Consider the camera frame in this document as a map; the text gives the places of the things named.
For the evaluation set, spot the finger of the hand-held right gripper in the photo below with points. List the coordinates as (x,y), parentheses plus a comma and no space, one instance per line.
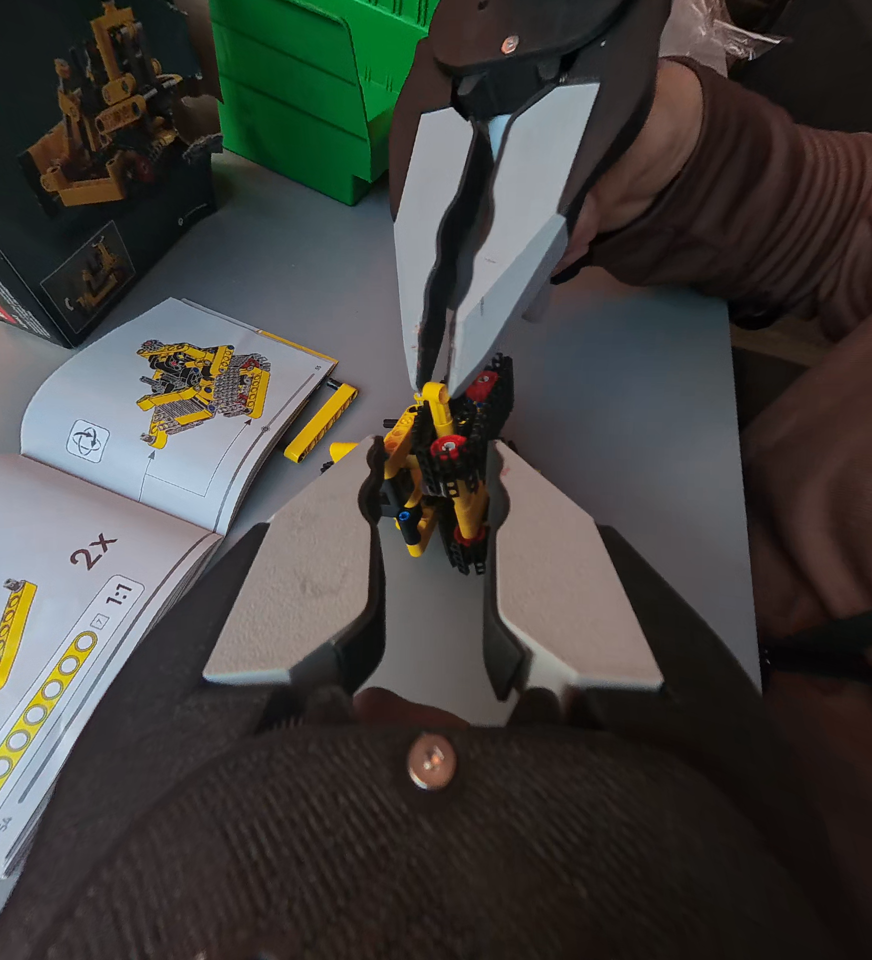
(541,172)
(425,195)

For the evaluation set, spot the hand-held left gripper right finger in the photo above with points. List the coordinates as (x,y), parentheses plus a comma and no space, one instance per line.
(563,592)

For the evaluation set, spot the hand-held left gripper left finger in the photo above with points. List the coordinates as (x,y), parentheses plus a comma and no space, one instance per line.
(301,592)

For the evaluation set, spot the yellow black lego bulldozer model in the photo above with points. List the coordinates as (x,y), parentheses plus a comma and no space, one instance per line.
(436,480)

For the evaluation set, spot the yellow lego beam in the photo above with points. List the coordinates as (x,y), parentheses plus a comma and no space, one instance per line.
(320,420)

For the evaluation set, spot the person's right forearm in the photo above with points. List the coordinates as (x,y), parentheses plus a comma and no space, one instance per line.
(781,210)

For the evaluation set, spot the lego instruction booklet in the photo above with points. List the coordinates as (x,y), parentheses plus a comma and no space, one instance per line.
(106,525)

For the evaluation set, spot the dark lego set box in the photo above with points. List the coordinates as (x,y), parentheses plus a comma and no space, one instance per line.
(68,150)

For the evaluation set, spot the person's right hand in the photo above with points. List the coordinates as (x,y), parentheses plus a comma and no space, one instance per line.
(646,165)

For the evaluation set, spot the green storage bin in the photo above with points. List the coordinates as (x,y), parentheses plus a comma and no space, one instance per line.
(293,97)

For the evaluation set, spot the clear plastic bag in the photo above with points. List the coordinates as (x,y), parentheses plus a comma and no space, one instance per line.
(743,34)

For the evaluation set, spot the person's brown shirt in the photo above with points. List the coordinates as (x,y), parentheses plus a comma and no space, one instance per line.
(841,487)

